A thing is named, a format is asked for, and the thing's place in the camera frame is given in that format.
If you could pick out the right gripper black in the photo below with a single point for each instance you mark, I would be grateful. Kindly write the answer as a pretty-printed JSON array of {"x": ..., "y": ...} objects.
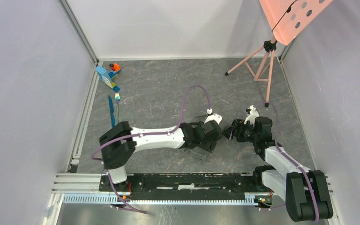
[{"x": 238, "y": 125}]

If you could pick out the pink tripod stand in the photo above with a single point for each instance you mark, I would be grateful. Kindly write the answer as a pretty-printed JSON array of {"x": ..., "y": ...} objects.
[{"x": 267, "y": 61}]

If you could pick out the orange toy figure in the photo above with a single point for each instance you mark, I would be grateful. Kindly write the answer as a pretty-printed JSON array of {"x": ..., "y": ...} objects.
[{"x": 115, "y": 67}]

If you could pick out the blue toy block stack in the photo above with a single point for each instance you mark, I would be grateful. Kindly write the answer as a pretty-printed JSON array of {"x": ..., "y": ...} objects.
[{"x": 107, "y": 77}]

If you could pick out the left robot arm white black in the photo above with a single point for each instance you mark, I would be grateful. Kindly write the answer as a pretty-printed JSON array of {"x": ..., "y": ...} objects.
[{"x": 119, "y": 143}]

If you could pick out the grey cloth napkin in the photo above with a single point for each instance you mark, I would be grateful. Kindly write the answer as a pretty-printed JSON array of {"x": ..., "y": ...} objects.
[{"x": 197, "y": 153}]

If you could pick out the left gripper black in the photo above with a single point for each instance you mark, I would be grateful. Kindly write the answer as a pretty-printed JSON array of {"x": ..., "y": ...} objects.
[{"x": 210, "y": 146}]

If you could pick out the blue plastic knife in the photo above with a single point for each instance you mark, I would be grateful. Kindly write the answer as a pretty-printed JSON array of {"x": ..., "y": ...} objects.
[{"x": 111, "y": 108}]

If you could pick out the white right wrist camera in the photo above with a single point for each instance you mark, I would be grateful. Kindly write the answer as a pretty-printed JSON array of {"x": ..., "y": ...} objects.
[{"x": 252, "y": 114}]

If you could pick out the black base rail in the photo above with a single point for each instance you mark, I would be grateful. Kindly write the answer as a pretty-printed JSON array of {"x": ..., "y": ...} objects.
[{"x": 190, "y": 186}]

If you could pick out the pink perforated board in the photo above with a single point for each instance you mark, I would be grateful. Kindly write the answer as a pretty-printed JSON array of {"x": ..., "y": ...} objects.
[{"x": 288, "y": 18}]

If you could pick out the white slotted cable duct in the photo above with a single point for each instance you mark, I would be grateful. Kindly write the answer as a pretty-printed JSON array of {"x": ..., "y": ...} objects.
[{"x": 249, "y": 200}]

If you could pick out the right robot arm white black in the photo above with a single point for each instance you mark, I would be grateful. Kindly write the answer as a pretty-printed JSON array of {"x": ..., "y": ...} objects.
[{"x": 304, "y": 191}]

